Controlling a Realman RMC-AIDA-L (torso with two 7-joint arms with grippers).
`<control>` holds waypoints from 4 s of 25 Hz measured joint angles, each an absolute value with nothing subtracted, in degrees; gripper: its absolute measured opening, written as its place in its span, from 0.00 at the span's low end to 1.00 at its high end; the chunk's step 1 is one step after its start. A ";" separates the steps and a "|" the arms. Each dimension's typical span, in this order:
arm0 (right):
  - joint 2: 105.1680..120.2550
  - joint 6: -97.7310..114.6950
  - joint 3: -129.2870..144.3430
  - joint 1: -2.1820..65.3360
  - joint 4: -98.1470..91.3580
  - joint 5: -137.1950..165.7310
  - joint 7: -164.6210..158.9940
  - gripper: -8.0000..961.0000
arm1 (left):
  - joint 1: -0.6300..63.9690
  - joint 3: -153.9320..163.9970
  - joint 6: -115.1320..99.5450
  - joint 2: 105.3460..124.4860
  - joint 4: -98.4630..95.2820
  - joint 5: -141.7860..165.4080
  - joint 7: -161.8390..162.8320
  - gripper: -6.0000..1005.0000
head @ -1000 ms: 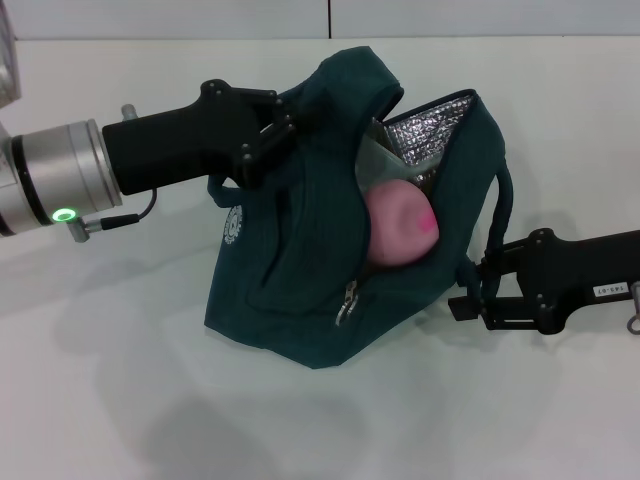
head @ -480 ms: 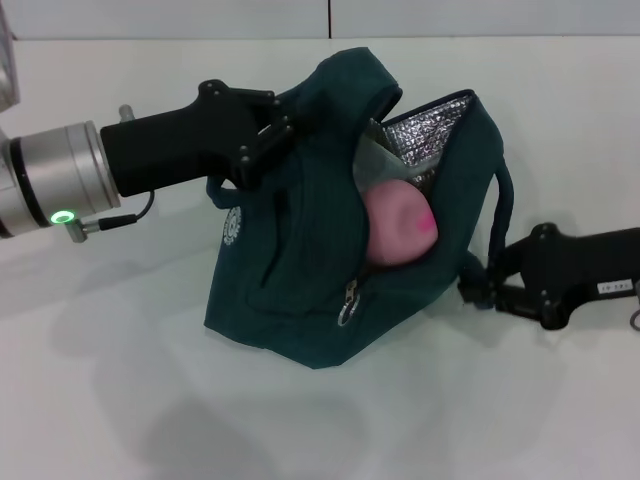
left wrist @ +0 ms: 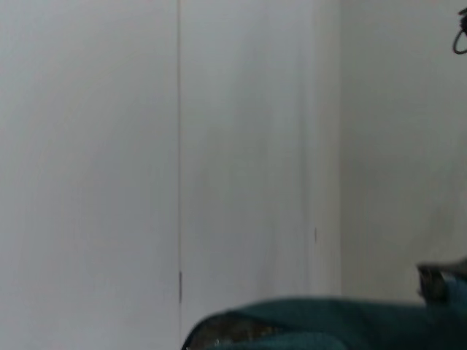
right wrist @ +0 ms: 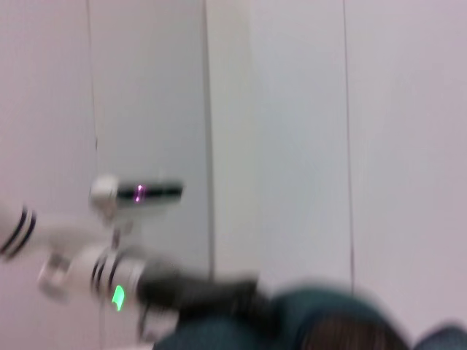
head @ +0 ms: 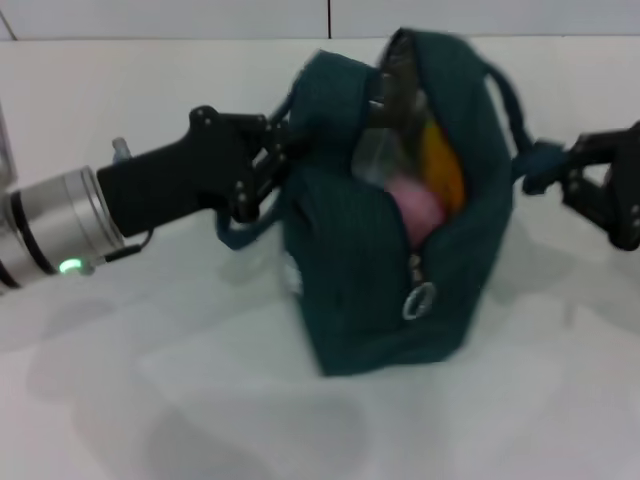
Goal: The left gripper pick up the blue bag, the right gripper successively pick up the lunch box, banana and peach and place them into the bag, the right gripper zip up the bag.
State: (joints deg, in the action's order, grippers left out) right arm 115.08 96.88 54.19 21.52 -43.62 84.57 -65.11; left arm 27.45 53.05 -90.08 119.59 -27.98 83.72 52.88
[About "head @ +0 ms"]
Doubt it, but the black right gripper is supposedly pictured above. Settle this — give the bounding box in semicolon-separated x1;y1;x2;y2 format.
560;118;640;252

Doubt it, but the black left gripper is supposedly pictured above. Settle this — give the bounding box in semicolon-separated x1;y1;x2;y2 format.
96;105;307;240

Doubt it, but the clear plastic food container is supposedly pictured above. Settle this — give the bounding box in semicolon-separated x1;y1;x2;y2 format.
352;89;427;185

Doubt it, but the yellow banana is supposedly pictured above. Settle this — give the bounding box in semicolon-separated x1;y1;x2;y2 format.
419;122;467;215

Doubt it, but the pink peach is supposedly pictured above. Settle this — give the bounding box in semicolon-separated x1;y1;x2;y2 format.
387;181;447;250

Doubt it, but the dark teal insulated lunch bag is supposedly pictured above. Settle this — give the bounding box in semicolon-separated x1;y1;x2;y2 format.
214;27;571;378

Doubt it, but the left arm cable with connector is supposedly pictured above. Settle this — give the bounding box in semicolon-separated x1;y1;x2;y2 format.
82;137;154;277

